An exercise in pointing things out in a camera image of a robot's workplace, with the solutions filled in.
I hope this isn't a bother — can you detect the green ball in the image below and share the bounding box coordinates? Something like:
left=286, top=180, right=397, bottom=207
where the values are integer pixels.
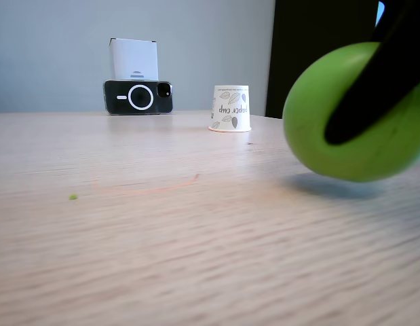
left=282, top=41, right=420, bottom=183

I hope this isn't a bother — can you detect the white leaf-print paper cup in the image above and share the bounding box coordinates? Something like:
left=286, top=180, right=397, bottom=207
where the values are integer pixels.
left=208, top=84, right=252, bottom=133

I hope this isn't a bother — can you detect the dark cabinet panel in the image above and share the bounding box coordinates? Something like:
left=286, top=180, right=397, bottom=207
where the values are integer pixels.
left=265, top=0, right=381, bottom=120

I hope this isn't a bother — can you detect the white cardboard box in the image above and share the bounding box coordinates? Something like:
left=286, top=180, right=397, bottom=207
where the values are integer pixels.
left=109, top=37, right=159, bottom=82

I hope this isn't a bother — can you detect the blue shelf frame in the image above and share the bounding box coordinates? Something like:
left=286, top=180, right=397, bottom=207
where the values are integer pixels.
left=375, top=0, right=386, bottom=27

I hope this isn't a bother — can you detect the black smartphone with ring case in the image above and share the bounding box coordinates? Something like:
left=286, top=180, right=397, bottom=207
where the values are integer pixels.
left=102, top=79, right=174, bottom=116

